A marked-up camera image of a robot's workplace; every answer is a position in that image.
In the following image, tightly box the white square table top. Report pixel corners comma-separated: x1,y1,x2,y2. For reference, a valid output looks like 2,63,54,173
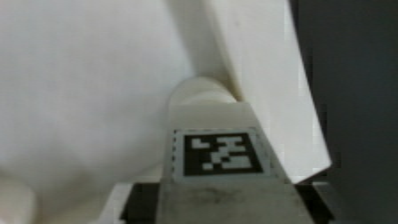
0,0,331,224

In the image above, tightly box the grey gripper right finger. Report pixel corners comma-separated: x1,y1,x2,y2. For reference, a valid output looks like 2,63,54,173
295,171,350,224

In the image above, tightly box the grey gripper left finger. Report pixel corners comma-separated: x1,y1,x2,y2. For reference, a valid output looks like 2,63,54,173
89,182,160,224

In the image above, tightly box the white table leg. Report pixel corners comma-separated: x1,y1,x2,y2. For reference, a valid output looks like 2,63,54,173
157,77,315,224

